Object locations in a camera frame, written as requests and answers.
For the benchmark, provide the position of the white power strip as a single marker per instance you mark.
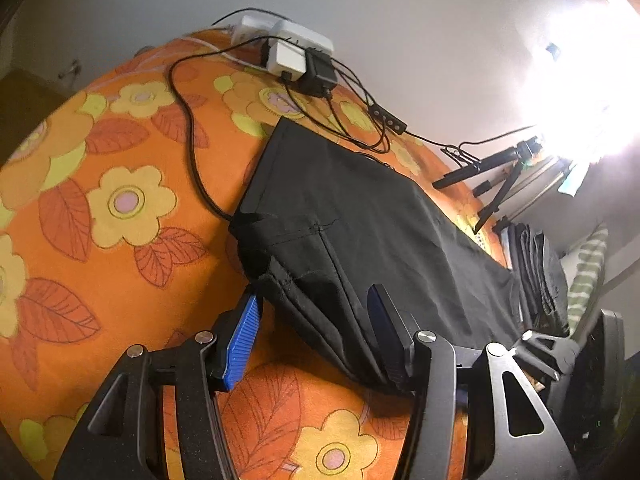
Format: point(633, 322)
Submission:
point(287, 35)

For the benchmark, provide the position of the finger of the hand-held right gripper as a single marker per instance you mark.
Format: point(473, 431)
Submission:
point(547, 352)

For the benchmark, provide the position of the tall metal stand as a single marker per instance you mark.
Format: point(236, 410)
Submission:
point(537, 185)

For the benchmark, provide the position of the green striped white pillow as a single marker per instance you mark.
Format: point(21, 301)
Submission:
point(587, 270)

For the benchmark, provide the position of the small black tripod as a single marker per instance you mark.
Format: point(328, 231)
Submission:
point(492, 175)

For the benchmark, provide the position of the orange floral bedsheet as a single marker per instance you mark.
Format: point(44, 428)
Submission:
point(115, 220)

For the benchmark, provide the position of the white plug adapter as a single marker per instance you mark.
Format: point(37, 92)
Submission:
point(285, 57)

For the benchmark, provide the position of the black pants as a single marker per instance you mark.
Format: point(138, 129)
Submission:
point(380, 230)

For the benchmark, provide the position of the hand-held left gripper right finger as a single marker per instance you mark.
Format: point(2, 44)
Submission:
point(386, 330)

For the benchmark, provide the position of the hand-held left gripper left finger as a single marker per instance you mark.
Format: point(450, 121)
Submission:
point(242, 340)

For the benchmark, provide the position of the black power adapter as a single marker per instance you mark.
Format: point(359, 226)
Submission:
point(316, 75)

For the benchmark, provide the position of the stack of folded dark clothes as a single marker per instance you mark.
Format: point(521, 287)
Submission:
point(540, 275)

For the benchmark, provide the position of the bright lamp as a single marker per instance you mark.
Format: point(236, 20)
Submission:
point(585, 75)

